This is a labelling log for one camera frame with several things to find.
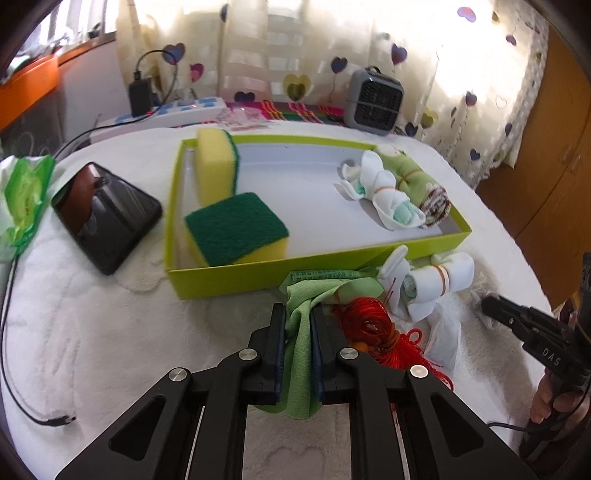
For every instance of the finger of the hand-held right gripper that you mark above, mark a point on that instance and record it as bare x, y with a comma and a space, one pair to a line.
503, 314

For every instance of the light green cloth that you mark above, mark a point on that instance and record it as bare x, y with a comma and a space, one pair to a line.
300, 369

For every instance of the green wipes packet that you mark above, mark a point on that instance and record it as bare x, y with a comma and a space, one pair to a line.
27, 194

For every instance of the white sock bundle rubber band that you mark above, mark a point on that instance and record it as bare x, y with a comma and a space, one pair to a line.
457, 272

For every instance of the black tablet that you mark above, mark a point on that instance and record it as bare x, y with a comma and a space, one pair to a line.
115, 217

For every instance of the small grey heater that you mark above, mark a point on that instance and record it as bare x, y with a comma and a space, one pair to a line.
369, 104

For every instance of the dark glass panel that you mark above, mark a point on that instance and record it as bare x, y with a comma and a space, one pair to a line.
27, 134

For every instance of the white sock bundle teal lining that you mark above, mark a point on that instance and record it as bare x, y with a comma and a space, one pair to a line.
388, 198

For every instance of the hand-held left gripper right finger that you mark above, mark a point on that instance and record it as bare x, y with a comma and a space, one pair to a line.
316, 355

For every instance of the heart print curtain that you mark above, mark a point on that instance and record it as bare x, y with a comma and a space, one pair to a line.
277, 46

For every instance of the person's right hand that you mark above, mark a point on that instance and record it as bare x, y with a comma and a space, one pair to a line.
542, 401

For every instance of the lime green box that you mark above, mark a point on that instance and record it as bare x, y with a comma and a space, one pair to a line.
231, 281

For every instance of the plaid cloth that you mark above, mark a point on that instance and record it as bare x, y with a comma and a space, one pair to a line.
300, 110

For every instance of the yellow sponge green scouring pad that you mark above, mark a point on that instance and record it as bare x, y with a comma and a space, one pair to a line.
231, 221
212, 161

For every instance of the orange storage box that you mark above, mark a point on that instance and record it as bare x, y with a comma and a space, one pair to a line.
27, 87

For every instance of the white blue power strip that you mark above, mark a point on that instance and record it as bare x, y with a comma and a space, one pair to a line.
184, 108

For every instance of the black charger adapter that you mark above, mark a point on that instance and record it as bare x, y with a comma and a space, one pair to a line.
140, 99

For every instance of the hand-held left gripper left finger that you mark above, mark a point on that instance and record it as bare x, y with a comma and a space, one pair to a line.
279, 355

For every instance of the green sock roll striped cuff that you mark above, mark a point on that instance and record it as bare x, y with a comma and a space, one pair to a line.
411, 173

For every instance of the orange window sill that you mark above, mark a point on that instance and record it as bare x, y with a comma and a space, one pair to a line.
87, 46

